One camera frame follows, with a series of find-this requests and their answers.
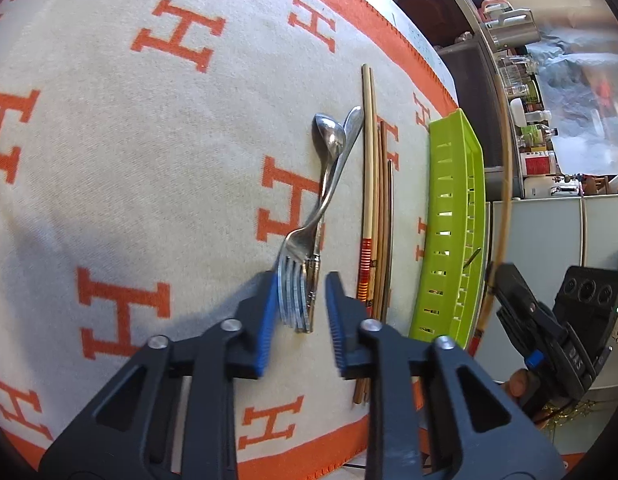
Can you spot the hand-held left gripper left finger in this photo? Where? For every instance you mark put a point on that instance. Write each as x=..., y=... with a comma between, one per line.
x=266, y=330

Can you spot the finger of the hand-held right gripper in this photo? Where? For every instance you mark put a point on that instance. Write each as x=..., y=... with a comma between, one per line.
x=535, y=360
x=524, y=305

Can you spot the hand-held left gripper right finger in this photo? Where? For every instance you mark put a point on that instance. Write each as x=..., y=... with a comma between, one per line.
x=335, y=330

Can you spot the steel fork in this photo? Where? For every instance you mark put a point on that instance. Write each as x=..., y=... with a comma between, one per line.
x=294, y=280

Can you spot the green plastic utensil tray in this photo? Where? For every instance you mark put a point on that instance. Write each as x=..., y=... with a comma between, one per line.
x=449, y=200

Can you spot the red striped pale chopstick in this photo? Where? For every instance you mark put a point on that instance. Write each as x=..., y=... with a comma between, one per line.
x=366, y=160

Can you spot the person's right hand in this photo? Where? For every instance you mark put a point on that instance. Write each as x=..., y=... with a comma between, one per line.
x=517, y=385

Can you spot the grey cupboard doors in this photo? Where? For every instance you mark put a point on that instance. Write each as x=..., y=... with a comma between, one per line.
x=544, y=230

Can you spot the dark brown wooden chopstick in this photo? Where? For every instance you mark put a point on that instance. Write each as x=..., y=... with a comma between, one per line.
x=383, y=210
x=390, y=220

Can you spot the red label jar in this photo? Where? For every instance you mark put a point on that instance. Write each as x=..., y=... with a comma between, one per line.
x=536, y=165

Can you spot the green label bottle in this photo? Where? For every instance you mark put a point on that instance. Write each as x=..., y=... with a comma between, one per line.
x=534, y=136

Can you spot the orange beige printed blanket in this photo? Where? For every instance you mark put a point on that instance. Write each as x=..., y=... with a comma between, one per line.
x=139, y=160

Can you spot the steel kettle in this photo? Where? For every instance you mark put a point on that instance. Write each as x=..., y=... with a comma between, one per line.
x=514, y=32

